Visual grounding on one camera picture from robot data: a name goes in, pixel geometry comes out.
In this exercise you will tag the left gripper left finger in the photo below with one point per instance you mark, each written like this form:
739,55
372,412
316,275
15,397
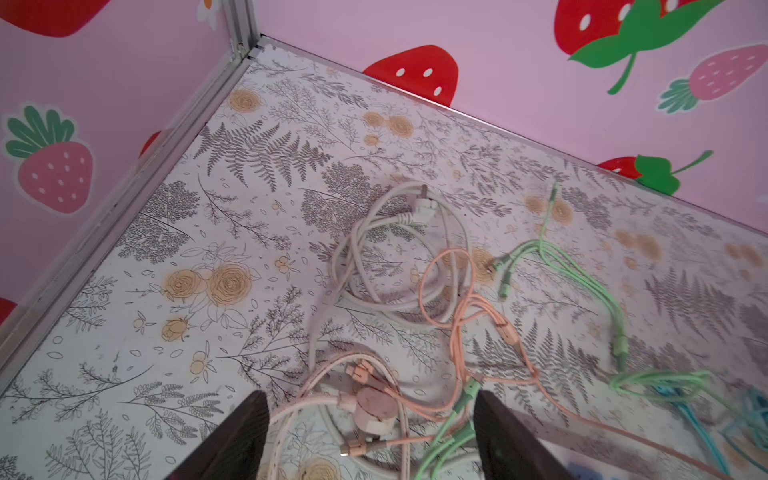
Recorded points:
234,449

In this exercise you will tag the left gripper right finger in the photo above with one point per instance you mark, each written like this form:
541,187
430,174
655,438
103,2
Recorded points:
507,449

